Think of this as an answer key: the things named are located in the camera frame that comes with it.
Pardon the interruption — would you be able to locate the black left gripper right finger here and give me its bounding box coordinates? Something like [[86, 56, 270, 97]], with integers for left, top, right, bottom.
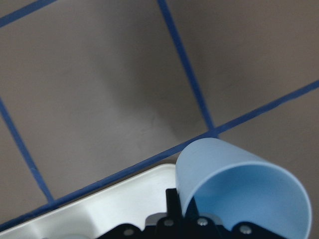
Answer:
[[185, 198, 199, 219]]

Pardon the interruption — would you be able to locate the cream plastic tray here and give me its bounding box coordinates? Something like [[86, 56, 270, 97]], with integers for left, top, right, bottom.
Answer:
[[0, 164, 175, 239]]

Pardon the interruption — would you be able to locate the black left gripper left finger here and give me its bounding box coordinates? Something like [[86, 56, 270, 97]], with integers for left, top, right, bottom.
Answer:
[[165, 188, 182, 219]]

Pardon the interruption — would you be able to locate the light blue plastic cup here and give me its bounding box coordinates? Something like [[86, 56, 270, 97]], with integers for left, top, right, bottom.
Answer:
[[175, 138, 312, 239]]

